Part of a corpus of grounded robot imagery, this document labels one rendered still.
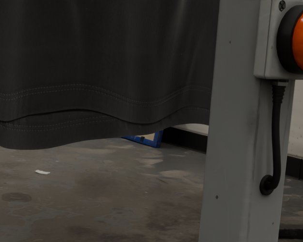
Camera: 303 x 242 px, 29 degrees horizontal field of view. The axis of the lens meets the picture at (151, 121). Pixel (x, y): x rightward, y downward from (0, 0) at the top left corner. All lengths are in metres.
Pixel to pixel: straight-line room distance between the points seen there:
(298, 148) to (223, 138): 2.63
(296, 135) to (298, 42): 2.67
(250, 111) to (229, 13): 0.06
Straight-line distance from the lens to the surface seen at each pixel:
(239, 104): 0.38
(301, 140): 3.00
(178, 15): 0.72
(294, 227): 2.10
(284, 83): 0.37
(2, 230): 1.98
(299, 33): 0.35
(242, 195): 0.38
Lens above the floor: 0.64
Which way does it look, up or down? 8 degrees down
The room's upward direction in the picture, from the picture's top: 4 degrees clockwise
